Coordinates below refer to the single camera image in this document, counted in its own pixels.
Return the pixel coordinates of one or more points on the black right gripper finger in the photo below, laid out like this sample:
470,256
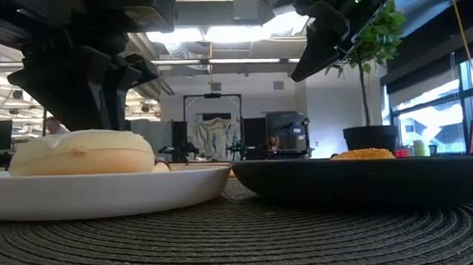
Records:
323,38

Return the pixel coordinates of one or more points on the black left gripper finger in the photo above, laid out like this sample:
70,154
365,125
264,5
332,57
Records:
128,73
72,88

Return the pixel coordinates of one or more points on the white glazed donut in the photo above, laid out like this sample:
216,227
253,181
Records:
79,153

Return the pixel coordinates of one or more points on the chocolate glazed donut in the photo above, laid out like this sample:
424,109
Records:
162,166

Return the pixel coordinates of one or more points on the orange crumb donut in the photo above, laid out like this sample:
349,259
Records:
363,154

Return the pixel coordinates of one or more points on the person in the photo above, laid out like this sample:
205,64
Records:
273,142
53,126

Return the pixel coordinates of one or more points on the green leafy indoor tree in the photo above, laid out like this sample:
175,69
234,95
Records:
377,40

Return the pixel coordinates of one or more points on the grey partition panel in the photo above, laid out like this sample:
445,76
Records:
159,132

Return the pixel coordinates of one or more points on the long ceiling light bar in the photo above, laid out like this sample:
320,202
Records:
241,61

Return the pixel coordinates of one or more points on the black equipment cabinet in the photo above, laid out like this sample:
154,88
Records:
289,123

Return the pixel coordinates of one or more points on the white draped cloth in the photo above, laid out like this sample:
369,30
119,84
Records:
214,135

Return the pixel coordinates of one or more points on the black plant pot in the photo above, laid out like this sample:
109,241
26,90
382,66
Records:
370,139

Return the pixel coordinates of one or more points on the white round plate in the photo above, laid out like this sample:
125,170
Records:
102,196

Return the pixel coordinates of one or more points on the black partition panel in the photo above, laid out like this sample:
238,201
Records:
254,133

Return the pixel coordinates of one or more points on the small red box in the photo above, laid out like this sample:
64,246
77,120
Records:
401,153

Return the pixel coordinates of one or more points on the pale green cup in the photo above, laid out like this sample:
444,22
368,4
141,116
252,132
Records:
419,148

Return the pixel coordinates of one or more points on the black round plate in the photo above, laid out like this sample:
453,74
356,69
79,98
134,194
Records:
365,182

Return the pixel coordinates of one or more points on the small dark cup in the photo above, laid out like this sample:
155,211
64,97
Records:
433,150

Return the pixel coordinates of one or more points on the grey woven round placemat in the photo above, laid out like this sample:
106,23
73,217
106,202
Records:
226,246

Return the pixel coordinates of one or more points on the black metal frame rig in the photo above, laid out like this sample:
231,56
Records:
212,95
44,122

